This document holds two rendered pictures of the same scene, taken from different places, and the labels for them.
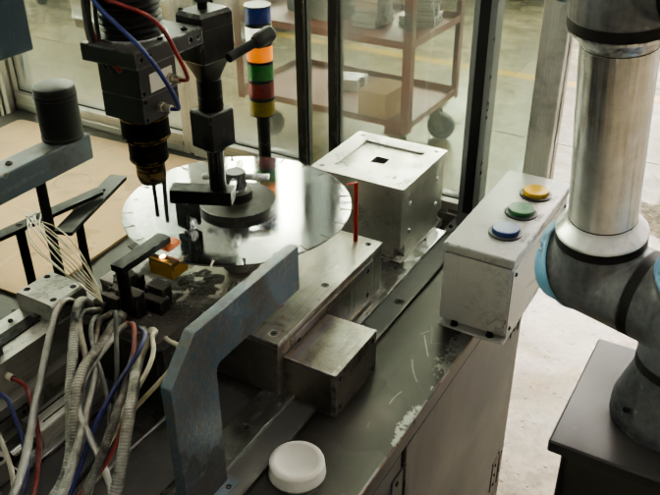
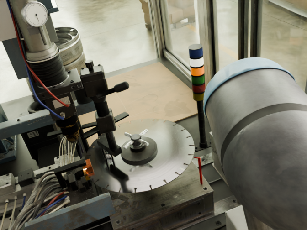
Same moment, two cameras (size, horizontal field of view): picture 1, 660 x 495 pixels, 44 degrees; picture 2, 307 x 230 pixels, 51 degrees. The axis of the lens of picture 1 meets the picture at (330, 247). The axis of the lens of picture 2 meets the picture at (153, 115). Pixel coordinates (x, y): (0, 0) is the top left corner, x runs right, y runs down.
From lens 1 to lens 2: 0.72 m
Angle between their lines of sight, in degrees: 38
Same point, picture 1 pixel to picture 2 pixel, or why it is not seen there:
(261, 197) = (146, 151)
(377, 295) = (210, 213)
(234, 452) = not seen: outside the picture
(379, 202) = not seen: hidden behind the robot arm
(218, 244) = (108, 171)
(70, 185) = (147, 100)
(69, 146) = (83, 105)
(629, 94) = not seen: hidden behind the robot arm
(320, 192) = (177, 157)
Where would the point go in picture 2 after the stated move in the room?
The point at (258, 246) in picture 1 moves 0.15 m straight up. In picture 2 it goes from (120, 180) to (108, 136)
